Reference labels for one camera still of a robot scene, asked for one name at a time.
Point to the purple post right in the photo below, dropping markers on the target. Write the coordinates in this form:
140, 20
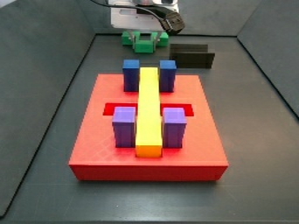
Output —
174, 126

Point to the green bridge-shaped block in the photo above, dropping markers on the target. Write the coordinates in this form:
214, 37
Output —
145, 45

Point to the blue post right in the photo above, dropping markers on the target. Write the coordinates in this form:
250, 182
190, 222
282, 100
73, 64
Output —
168, 72

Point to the purple post left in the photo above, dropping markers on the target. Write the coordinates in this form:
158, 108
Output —
125, 126

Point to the red base board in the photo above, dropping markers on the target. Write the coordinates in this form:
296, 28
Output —
98, 160

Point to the black angle fixture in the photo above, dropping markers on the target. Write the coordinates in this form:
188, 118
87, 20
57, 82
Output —
192, 55

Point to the yellow long bar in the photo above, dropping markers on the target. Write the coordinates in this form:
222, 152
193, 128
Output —
149, 139

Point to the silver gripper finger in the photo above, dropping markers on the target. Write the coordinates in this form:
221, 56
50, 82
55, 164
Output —
156, 37
134, 37

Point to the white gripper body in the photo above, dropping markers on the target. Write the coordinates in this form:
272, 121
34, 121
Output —
134, 19

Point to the blue post left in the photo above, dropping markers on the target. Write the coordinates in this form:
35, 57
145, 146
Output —
132, 69

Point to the blue post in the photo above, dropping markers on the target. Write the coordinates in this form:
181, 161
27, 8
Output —
132, 69
168, 72

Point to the purple post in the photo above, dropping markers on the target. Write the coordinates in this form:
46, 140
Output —
125, 126
174, 126

